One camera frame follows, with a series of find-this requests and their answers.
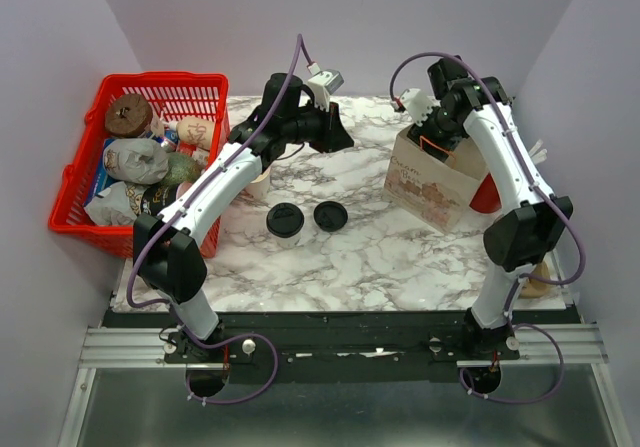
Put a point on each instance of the beige printed bottle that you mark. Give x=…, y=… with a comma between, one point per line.
x=194, y=131

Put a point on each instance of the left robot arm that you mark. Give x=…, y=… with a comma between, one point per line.
x=167, y=245

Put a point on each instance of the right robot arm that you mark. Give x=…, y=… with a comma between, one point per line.
x=532, y=217

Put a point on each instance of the black food cup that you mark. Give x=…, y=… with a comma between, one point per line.
x=157, y=197

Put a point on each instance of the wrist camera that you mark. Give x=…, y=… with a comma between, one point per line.
x=416, y=103
x=322, y=85

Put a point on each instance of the blue flat package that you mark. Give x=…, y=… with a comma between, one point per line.
x=101, y=179

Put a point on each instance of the white wrapped straws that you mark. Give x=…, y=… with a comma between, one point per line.
x=538, y=153

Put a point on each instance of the cardboard cup carrier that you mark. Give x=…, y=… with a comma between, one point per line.
x=534, y=289

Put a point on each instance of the white paper coffee cup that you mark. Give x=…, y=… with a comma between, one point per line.
x=289, y=241

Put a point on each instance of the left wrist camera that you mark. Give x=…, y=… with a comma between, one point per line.
x=322, y=85

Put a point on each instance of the paper takeout bag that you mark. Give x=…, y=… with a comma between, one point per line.
x=436, y=192

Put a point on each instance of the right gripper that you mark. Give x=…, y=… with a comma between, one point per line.
x=421, y=137

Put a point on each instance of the silver snack bag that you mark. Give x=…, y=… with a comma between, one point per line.
x=116, y=205

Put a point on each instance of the green avocado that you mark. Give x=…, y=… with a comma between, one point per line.
x=181, y=168

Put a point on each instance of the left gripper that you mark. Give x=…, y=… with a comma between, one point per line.
x=334, y=136

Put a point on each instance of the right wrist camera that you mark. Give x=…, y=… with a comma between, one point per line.
x=416, y=103

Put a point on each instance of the grey crumpled bag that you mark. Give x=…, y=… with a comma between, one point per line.
x=141, y=161

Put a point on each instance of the black coffee cup lid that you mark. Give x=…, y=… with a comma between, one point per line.
x=285, y=220

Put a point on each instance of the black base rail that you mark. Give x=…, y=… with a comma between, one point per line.
x=333, y=347

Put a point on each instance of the red straw cup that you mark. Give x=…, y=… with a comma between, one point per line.
x=486, y=199

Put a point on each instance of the red plastic basket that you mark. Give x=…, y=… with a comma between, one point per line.
x=174, y=93

